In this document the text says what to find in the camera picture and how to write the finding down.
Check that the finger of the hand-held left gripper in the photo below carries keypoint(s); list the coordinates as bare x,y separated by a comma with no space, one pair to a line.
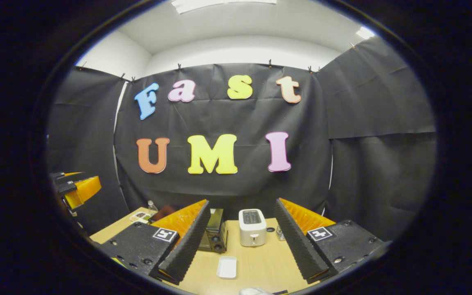
86,188
66,177

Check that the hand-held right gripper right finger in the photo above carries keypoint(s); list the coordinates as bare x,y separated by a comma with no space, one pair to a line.
297,246

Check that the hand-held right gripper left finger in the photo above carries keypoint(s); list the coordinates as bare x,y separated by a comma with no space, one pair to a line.
187,246

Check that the black electric oven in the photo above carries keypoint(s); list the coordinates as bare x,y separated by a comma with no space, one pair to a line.
215,233

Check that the white rectangular tray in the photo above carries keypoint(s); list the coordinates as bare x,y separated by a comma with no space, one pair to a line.
227,268

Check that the white toaster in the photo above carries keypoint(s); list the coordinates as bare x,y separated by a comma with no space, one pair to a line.
252,233

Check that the clear plastic water bottle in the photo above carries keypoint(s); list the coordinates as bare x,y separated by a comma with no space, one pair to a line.
152,207

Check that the white divided condiment dish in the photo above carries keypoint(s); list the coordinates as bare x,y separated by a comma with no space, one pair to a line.
139,217

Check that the black backdrop cloth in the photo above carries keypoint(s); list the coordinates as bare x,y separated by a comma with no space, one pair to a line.
228,119

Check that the small ceiling light panel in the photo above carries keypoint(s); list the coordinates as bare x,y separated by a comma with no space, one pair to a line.
366,32

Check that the large ceiling light panel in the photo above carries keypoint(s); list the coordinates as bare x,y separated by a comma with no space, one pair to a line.
223,4

